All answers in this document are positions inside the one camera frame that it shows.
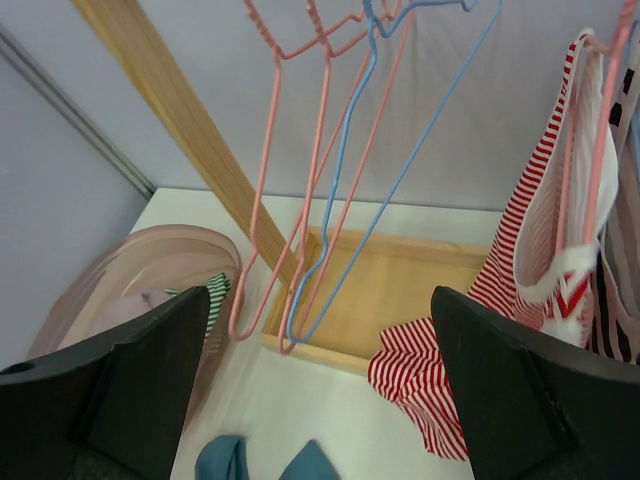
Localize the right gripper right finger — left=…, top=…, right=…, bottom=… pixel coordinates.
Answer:
left=431, top=286, right=639, bottom=479

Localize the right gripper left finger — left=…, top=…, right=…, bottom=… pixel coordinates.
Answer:
left=1, top=287, right=209, bottom=479

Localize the teal blue tank top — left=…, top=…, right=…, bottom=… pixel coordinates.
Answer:
left=194, top=434, right=341, bottom=479

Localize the green striped tank top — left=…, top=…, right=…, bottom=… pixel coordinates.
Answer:
left=164, top=272, right=234, bottom=346

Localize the blue wire hanger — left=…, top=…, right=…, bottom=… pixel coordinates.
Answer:
left=623, top=22, right=639, bottom=177
left=285, top=0, right=504, bottom=346

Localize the mauve pink tank top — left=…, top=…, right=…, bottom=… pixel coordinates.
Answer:
left=91, top=289, right=172, bottom=335

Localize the black white striped tank top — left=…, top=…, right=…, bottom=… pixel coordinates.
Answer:
left=587, top=64, right=640, bottom=364

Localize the red striped tank top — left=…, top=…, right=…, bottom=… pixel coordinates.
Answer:
left=368, top=27, right=603, bottom=460

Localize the pink plastic basin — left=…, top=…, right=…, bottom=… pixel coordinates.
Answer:
left=27, top=224, right=242, bottom=422

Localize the wooden clothes rack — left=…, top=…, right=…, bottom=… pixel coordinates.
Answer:
left=76, top=1, right=487, bottom=373

